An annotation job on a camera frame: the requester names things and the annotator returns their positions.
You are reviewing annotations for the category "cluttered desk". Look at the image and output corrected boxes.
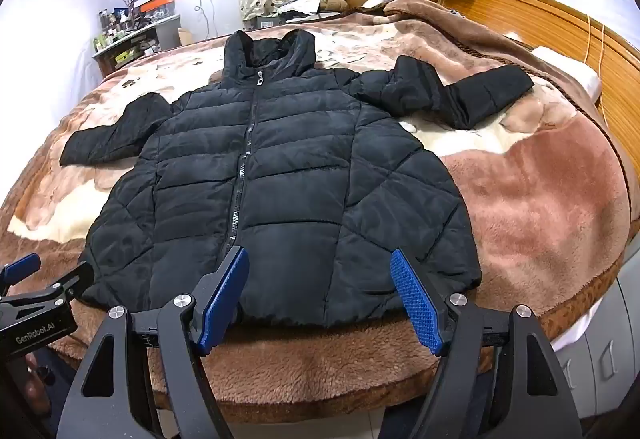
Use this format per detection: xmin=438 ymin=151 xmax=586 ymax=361
xmin=92 ymin=14 xmax=183 ymax=80

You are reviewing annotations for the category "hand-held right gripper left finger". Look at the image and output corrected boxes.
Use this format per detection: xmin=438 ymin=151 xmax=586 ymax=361
xmin=57 ymin=246 xmax=251 ymax=439

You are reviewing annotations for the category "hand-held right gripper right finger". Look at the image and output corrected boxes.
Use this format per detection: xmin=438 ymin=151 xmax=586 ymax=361
xmin=390 ymin=248 xmax=583 ymax=439

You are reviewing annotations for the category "black puffer jacket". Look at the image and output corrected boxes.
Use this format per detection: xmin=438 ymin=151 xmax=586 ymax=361
xmin=59 ymin=30 xmax=535 ymax=330

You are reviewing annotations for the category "white pillow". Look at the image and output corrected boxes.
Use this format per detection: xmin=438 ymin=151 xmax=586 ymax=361
xmin=530 ymin=46 xmax=603 ymax=102

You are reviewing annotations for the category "wooden headboard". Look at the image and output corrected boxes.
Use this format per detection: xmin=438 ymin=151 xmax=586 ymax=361
xmin=425 ymin=0 xmax=640 ymax=180

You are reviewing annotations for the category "brown printed blanket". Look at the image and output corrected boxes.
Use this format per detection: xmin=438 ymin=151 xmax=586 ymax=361
xmin=0 ymin=0 xmax=640 ymax=422

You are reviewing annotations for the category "orange box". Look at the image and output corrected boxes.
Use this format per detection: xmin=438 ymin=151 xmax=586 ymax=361
xmin=134 ymin=0 xmax=176 ymax=14

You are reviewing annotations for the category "grey plastic storage bin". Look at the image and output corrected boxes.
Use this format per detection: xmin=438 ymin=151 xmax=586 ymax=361
xmin=550 ymin=276 xmax=640 ymax=420

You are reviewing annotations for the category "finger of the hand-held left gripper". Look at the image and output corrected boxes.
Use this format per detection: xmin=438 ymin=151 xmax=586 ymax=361
xmin=50 ymin=261 xmax=96 ymax=315
xmin=0 ymin=253 xmax=42 ymax=295

